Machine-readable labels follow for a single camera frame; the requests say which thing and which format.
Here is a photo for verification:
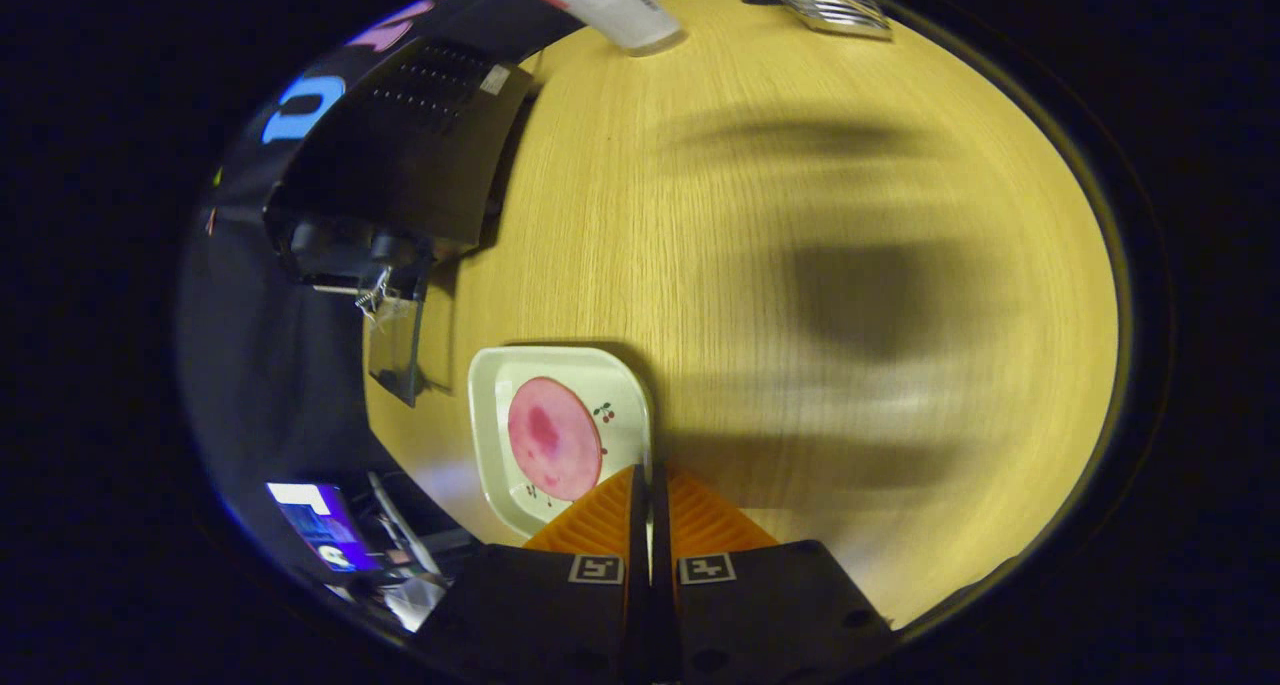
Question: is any lit screen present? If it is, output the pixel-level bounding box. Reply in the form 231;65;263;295
265;481;379;574

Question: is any white square plate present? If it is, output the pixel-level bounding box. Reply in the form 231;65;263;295
467;345;656;541

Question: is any wire basket holder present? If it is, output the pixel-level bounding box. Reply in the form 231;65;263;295
750;0;894;41

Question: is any grey cable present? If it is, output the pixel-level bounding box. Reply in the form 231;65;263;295
366;471;441;578

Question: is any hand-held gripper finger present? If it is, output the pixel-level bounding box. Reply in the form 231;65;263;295
415;463;651;685
650;463;898;685

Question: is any clear glass bottle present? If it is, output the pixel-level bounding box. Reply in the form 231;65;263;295
525;0;689;58

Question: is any black toaster oven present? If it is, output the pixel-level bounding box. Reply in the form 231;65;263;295
262;35;536;408

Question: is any pink round food slice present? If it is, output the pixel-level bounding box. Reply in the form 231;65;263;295
507;376;604;502

